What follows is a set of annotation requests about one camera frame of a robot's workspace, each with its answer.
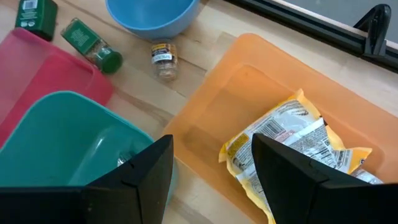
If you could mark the teal plastic bin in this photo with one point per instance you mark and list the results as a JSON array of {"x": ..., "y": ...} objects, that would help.
[{"x": 62, "y": 130}]

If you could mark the green-capped spice jar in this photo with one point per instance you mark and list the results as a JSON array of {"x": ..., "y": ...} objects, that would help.
[{"x": 84, "y": 40}]

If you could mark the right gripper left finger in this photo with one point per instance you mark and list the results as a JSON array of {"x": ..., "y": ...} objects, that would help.
[{"x": 93, "y": 202}]

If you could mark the pink plastic tray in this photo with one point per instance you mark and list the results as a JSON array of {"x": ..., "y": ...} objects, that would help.
[{"x": 46, "y": 68}]

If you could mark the small glass saffron jar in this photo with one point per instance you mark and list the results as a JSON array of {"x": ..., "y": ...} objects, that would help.
[{"x": 164, "y": 59}]

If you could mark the yellow ramen packet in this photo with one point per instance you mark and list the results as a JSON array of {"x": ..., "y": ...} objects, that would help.
[{"x": 273, "y": 124}]

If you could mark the clear red-trimmed ramen packet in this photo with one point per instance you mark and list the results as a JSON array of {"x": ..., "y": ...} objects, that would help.
[{"x": 365, "y": 176}]

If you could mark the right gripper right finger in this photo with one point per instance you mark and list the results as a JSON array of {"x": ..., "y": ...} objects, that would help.
[{"x": 311, "y": 193}]

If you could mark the blue bowl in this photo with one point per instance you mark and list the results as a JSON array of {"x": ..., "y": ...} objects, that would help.
[{"x": 152, "y": 18}]

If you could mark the green spice box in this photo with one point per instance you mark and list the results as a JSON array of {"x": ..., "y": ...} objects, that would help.
[{"x": 35, "y": 17}]

